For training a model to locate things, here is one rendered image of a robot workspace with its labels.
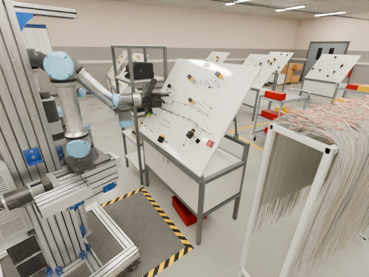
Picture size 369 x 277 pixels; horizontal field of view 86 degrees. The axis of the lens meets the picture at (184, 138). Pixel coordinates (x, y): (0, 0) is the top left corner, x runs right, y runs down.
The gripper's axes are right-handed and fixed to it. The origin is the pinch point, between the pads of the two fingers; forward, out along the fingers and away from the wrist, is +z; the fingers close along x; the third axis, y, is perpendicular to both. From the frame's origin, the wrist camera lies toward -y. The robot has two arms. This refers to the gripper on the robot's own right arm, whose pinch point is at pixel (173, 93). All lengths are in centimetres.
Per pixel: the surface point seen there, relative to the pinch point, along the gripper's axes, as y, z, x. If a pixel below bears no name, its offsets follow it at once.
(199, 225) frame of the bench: 126, 27, -24
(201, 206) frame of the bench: 104, 28, -21
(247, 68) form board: -14, 76, -30
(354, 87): 29, 497, -187
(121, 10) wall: -247, 44, -761
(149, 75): -12, 13, -138
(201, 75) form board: -10, 55, -78
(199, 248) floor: 156, 28, -25
